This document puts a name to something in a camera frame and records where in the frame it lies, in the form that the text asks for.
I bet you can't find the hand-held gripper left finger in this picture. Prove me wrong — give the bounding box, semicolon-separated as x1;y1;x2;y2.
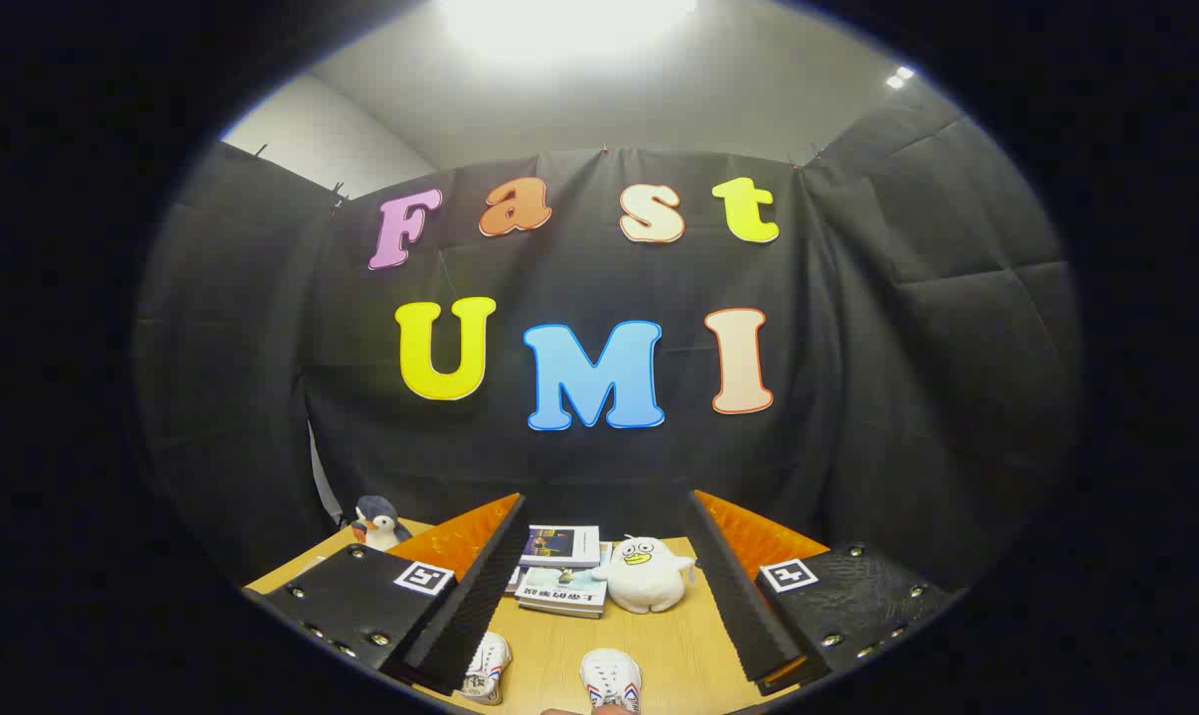
246;492;530;696

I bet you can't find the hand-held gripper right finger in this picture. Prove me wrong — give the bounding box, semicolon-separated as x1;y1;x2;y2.
686;489;963;696

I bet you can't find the white striped canvas shoe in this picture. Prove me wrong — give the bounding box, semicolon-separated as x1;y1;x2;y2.
579;649;643;714
457;632;513;706

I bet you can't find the pale green cover book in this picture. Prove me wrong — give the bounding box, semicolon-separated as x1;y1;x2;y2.
515;566;610;619

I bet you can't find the white duck plush toy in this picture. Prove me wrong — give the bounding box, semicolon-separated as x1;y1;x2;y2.
591;536;697;615

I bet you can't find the dark blue cover book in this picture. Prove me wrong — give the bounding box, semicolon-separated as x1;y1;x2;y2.
520;524;601;569

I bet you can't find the penguin plush toy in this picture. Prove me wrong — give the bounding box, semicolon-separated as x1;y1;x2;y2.
351;495;413;552

